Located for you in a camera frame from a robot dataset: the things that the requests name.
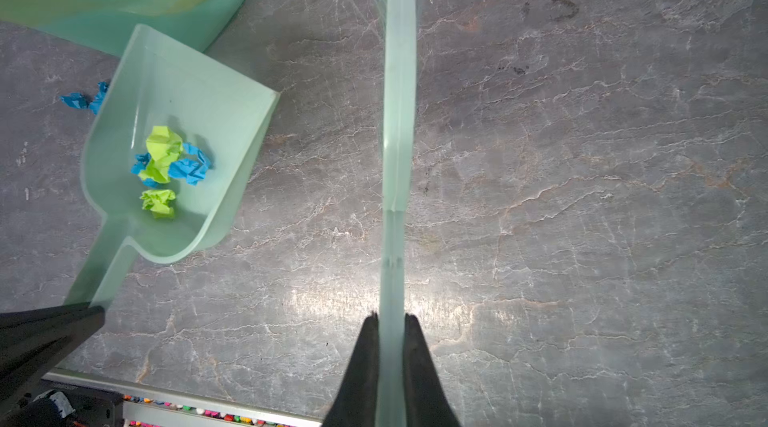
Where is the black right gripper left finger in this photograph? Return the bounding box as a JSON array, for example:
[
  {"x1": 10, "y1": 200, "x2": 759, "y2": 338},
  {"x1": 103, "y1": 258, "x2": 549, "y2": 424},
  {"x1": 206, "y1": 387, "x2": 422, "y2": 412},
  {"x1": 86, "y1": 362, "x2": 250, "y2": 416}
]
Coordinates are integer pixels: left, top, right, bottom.
[{"x1": 322, "y1": 313, "x2": 380, "y2": 427}]

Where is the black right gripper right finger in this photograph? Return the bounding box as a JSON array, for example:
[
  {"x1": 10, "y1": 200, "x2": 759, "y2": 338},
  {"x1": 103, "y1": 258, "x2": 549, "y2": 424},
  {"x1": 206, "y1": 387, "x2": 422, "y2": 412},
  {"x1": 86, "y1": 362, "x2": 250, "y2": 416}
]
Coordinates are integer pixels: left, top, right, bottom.
[{"x1": 403, "y1": 314, "x2": 461, "y2": 427}]

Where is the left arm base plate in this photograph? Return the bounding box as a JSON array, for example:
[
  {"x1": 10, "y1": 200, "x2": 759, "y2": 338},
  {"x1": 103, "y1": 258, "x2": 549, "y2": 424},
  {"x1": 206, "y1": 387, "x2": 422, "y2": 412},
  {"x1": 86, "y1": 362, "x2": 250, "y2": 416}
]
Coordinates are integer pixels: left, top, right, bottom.
[{"x1": 1, "y1": 388, "x2": 124, "y2": 427}]

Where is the mint green hand brush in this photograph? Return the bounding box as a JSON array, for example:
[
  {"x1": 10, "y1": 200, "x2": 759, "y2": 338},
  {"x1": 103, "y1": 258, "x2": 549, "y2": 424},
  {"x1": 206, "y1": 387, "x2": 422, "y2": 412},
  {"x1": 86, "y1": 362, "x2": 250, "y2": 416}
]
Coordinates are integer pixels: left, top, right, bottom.
[{"x1": 375, "y1": 0, "x2": 418, "y2": 426}]

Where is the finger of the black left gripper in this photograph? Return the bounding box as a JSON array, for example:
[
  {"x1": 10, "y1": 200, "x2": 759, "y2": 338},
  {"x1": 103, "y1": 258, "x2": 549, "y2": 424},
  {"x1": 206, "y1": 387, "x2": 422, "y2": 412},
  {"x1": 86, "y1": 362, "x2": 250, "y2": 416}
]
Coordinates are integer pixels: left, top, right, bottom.
[{"x1": 1, "y1": 303, "x2": 105, "y2": 416}]

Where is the mint green dustpan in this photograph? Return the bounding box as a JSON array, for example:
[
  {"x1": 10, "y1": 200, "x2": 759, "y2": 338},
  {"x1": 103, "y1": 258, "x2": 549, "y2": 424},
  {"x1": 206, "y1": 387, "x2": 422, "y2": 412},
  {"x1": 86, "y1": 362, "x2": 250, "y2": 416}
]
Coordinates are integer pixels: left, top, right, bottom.
[{"x1": 67, "y1": 25, "x2": 279, "y2": 307}]

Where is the small blue paper scrap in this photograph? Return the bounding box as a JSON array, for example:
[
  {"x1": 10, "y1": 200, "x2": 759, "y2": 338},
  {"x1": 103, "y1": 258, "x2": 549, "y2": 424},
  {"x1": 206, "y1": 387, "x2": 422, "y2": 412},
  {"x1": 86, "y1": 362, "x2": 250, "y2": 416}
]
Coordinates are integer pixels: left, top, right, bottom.
[{"x1": 131, "y1": 142, "x2": 212, "y2": 189}]

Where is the lime green scrap pair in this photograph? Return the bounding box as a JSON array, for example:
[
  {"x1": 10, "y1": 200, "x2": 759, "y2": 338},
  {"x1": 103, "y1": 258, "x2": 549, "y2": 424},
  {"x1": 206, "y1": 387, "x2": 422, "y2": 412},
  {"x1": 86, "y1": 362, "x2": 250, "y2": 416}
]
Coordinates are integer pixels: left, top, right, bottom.
[{"x1": 135, "y1": 126, "x2": 183, "y2": 219}]

